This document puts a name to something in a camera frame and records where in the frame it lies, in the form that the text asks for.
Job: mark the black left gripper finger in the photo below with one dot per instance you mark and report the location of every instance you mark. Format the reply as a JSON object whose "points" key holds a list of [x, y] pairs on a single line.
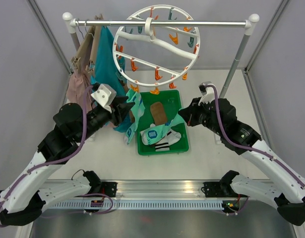
{"points": [[120, 100], [122, 110]]}

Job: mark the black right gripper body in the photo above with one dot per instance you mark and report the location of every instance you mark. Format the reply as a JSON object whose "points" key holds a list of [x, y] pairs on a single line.
{"points": [[200, 114]]}

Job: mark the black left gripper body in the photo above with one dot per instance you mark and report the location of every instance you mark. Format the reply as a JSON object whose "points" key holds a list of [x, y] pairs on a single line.
{"points": [[112, 116]]}

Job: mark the mint green patterned sock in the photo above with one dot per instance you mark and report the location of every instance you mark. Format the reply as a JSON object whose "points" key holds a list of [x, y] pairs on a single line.
{"points": [[154, 134]]}

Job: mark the white round clip hanger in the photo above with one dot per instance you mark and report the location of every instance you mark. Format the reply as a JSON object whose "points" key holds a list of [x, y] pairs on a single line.
{"points": [[153, 53]]}

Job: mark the brown sock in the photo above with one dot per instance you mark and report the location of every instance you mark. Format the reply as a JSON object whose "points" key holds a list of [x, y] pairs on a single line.
{"points": [[131, 116], [158, 113]]}

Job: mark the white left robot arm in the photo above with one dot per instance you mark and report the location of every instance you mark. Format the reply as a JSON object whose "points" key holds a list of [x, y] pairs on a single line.
{"points": [[24, 201]]}

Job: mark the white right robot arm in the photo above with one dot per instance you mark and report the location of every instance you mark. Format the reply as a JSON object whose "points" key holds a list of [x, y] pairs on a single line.
{"points": [[261, 153]]}

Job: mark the beige wooden hanger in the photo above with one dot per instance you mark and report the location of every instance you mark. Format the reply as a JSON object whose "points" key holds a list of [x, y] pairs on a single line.
{"points": [[85, 58]]}

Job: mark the orange clothes peg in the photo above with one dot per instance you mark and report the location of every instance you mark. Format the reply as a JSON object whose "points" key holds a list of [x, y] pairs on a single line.
{"points": [[155, 91], [135, 88]]}

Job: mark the grey clothes peg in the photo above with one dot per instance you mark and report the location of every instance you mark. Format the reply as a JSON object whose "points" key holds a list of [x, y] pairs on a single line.
{"points": [[121, 79]]}

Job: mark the teal shirt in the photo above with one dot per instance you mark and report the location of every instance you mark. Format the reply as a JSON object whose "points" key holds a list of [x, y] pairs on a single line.
{"points": [[105, 69]]}

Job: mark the green plastic tray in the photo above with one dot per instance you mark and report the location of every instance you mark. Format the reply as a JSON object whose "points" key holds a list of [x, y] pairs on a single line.
{"points": [[172, 104]]}

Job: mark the white black striped sock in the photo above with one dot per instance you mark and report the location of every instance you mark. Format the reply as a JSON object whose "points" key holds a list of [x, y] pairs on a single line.
{"points": [[171, 138]]}

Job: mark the pink garment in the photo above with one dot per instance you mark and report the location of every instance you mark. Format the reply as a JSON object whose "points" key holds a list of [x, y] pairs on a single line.
{"points": [[78, 82]]}

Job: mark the white metal clothes rack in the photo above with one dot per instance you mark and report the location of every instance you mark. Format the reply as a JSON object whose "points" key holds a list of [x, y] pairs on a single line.
{"points": [[138, 29]]}

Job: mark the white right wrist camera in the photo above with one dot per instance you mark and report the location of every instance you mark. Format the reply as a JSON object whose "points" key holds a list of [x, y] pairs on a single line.
{"points": [[207, 91]]}

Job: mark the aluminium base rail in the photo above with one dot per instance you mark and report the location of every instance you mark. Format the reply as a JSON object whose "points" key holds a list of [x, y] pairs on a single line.
{"points": [[230, 197]]}

